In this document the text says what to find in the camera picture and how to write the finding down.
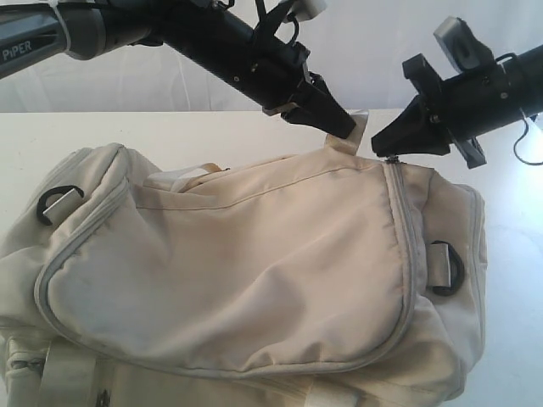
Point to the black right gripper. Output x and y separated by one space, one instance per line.
452 112

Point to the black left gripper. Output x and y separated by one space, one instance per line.
270 74

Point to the beige duffel bag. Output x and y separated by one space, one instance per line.
317 279

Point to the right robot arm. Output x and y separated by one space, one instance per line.
529 75

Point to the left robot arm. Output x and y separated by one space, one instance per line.
207 32

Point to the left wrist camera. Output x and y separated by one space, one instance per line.
301 10

